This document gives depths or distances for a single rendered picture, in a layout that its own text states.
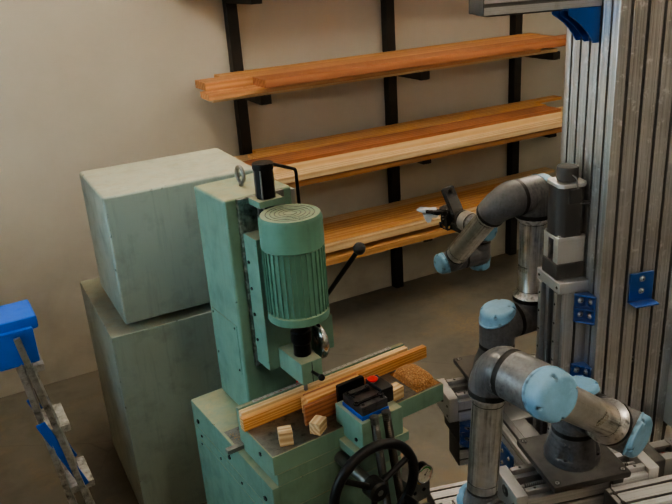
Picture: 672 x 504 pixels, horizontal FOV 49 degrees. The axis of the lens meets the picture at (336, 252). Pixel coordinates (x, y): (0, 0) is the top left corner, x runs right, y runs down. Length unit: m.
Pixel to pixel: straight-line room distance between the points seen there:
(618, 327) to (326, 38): 2.86
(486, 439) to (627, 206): 0.73
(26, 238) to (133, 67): 1.06
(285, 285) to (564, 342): 0.83
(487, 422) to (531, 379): 0.21
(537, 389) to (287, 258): 0.74
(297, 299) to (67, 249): 2.45
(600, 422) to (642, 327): 0.49
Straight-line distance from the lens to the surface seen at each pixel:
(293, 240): 1.95
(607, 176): 2.06
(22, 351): 2.53
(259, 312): 2.20
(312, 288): 2.02
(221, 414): 2.47
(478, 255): 2.68
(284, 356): 2.22
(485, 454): 1.86
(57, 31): 4.10
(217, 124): 4.35
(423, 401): 2.32
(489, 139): 4.62
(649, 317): 2.30
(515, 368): 1.67
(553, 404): 1.66
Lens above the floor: 2.13
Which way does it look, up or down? 21 degrees down
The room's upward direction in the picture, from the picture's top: 4 degrees counter-clockwise
